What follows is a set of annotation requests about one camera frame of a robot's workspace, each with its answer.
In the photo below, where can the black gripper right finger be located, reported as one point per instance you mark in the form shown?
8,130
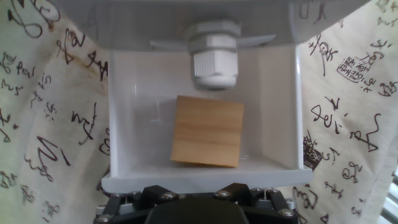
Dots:
264,203

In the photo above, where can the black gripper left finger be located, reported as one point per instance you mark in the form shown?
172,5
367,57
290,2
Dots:
133,203

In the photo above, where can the white drawer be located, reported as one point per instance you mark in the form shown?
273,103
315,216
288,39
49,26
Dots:
140,124

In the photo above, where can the wooden block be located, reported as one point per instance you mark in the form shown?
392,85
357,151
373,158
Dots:
206,130

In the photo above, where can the white drawer knob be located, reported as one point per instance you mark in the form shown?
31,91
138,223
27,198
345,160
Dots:
214,62

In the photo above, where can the beige calligraphy cloth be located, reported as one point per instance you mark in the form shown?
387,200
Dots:
46,124

